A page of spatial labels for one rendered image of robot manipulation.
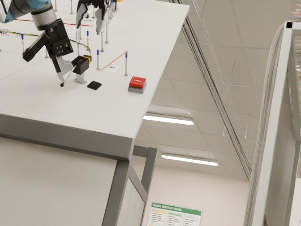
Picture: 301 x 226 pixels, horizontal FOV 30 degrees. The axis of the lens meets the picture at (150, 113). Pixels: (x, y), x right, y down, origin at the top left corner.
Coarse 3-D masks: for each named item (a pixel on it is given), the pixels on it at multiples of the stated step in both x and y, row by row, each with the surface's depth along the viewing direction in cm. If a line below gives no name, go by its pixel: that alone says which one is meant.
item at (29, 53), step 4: (44, 32) 185; (40, 36) 185; (44, 36) 183; (48, 36) 184; (36, 40) 186; (40, 40) 183; (44, 40) 184; (48, 40) 184; (32, 44) 186; (36, 44) 184; (40, 44) 184; (44, 44) 184; (28, 48) 186; (32, 48) 184; (36, 48) 184; (40, 48) 184; (24, 52) 185; (28, 52) 184; (32, 52) 184; (36, 52) 185; (24, 56) 184; (28, 56) 184; (32, 56) 185; (28, 60) 185
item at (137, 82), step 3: (132, 78) 202; (135, 78) 202; (138, 78) 202; (141, 78) 202; (144, 78) 202; (132, 81) 201; (135, 81) 201; (138, 81) 201; (141, 81) 201; (144, 81) 201; (129, 84) 200; (132, 84) 200; (135, 84) 199; (138, 84) 199; (141, 84) 199; (141, 87) 199
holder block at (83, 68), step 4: (80, 56) 202; (76, 60) 200; (84, 60) 200; (88, 60) 201; (72, 64) 199; (76, 64) 198; (80, 64) 198; (84, 64) 200; (88, 64) 202; (76, 68) 199; (80, 68) 198; (84, 68) 200; (76, 72) 200; (80, 72) 199
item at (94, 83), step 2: (92, 82) 203; (94, 82) 203; (96, 82) 203; (88, 84) 202; (90, 84) 202; (92, 84) 202; (94, 84) 202; (96, 84) 202; (98, 84) 202; (100, 84) 203; (88, 86) 202; (90, 86) 202; (92, 86) 201; (94, 86) 201; (96, 86) 201; (98, 86) 202; (100, 86) 203; (92, 88) 201; (94, 88) 201; (96, 88) 201
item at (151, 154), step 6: (138, 150) 240; (144, 150) 240; (150, 150) 240; (156, 150) 239; (144, 156) 241; (150, 156) 239; (156, 156) 241; (150, 162) 238; (144, 168) 237; (150, 168) 237; (144, 174) 236; (150, 174) 236; (144, 180) 236; (150, 180) 236; (144, 186) 235
